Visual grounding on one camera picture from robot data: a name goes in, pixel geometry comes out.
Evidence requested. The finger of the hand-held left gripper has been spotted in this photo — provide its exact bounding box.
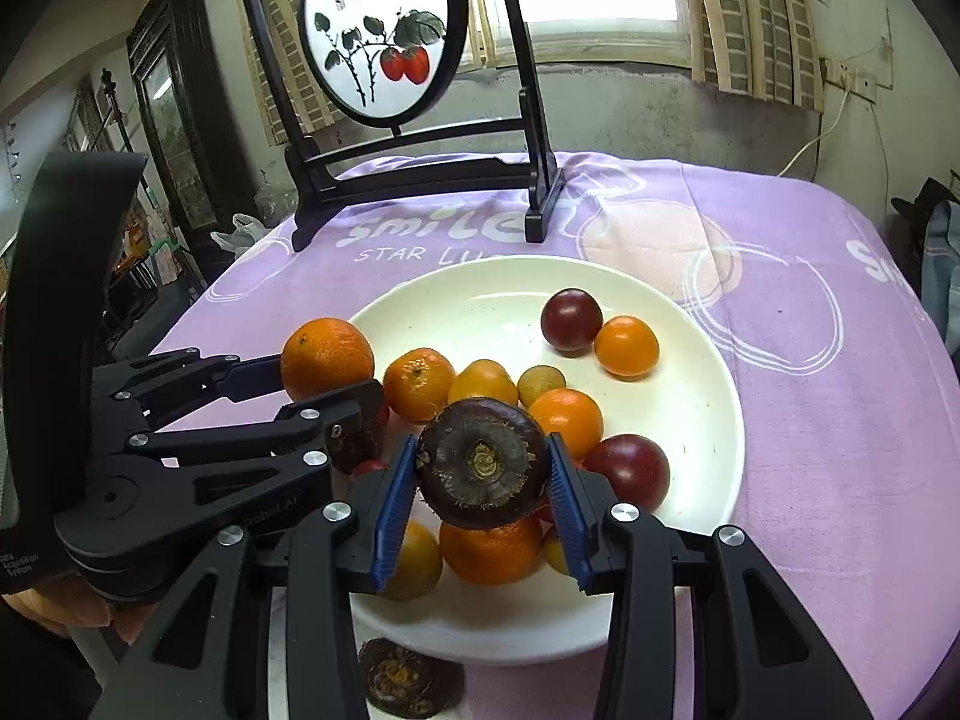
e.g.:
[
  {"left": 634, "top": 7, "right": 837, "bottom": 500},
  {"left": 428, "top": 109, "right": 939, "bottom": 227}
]
[
  {"left": 112, "top": 379, "right": 387, "bottom": 522},
  {"left": 90, "top": 349, "right": 290, "bottom": 436}
]

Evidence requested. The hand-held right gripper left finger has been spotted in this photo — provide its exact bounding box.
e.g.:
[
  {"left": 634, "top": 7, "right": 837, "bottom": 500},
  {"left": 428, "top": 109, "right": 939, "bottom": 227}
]
[{"left": 90, "top": 433, "right": 421, "bottom": 720}]

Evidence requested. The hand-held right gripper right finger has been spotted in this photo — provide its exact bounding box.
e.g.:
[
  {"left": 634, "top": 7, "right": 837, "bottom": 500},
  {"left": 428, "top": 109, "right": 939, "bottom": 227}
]
[{"left": 544, "top": 431, "right": 875, "bottom": 720}]

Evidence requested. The large yellow tomato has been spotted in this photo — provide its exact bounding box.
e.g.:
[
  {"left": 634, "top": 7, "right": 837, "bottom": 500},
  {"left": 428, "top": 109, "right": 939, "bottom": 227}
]
[{"left": 379, "top": 519, "right": 445, "bottom": 602}]

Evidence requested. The large orange mandarin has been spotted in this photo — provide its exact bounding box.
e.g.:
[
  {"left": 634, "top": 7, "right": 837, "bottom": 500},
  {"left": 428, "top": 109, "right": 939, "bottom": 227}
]
[{"left": 280, "top": 317, "right": 376, "bottom": 402}]

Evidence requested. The dark red tomato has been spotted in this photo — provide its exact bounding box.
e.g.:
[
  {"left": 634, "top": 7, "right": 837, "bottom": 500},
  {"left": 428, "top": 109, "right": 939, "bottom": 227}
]
[{"left": 583, "top": 433, "right": 671, "bottom": 515}]

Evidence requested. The dark brown water chestnut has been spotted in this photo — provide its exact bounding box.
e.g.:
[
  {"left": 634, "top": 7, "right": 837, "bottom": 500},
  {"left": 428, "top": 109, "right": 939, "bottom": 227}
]
[
  {"left": 416, "top": 397, "right": 552, "bottom": 530},
  {"left": 358, "top": 636, "right": 466, "bottom": 717}
]

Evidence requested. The orange cherry tomato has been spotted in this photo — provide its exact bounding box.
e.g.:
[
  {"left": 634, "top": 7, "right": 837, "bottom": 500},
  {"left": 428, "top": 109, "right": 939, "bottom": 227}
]
[
  {"left": 527, "top": 388, "right": 605, "bottom": 460},
  {"left": 448, "top": 358, "right": 520, "bottom": 407},
  {"left": 594, "top": 315, "right": 661, "bottom": 380}
]

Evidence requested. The white oval plate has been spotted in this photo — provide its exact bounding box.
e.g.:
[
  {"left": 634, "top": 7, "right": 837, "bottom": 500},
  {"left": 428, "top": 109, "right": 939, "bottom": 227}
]
[{"left": 330, "top": 255, "right": 745, "bottom": 665}]

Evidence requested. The dark purple tomato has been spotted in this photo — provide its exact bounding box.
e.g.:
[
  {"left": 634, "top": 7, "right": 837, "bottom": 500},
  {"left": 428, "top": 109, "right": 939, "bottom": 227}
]
[{"left": 540, "top": 287, "right": 604, "bottom": 353}]

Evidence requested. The person's left hand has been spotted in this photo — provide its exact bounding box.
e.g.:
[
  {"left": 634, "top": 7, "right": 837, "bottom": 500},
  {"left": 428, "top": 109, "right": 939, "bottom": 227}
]
[{"left": 0, "top": 589, "right": 155, "bottom": 650}]

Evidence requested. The small mandarin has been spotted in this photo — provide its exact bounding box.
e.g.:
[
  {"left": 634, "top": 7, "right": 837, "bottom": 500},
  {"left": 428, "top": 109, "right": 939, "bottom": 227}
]
[{"left": 382, "top": 347, "right": 458, "bottom": 422}]

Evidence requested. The white plastic bag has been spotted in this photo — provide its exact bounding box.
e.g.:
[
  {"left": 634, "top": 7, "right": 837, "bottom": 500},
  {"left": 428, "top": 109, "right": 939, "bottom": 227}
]
[{"left": 210, "top": 211, "right": 269, "bottom": 256}]

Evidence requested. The purple printed tablecloth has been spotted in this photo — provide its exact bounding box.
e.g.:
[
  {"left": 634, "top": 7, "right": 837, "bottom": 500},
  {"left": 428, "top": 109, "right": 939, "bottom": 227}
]
[{"left": 146, "top": 152, "right": 960, "bottom": 720}]

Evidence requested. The brick pattern curtain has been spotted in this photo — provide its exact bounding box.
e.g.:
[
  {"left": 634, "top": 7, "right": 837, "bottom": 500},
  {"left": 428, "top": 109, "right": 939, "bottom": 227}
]
[
  {"left": 240, "top": 0, "right": 320, "bottom": 149},
  {"left": 686, "top": 0, "right": 826, "bottom": 112}
]

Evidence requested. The black stand with round painting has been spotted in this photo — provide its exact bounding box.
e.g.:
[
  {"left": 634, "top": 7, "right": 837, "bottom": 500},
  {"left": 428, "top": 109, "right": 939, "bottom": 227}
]
[{"left": 240, "top": 0, "right": 567, "bottom": 252}]

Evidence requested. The blue clothes pile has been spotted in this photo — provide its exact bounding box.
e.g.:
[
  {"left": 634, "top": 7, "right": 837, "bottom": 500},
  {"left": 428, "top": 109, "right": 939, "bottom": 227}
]
[{"left": 921, "top": 199, "right": 960, "bottom": 359}]

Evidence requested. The white cable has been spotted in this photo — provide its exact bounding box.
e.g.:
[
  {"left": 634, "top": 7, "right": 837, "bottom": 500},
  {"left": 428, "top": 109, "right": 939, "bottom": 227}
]
[{"left": 776, "top": 86, "right": 854, "bottom": 179}]

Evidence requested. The white wall outlet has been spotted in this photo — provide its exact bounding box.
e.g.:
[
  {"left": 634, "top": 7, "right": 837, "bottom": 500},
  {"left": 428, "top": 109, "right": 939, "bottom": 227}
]
[{"left": 821, "top": 56, "right": 880, "bottom": 100}]

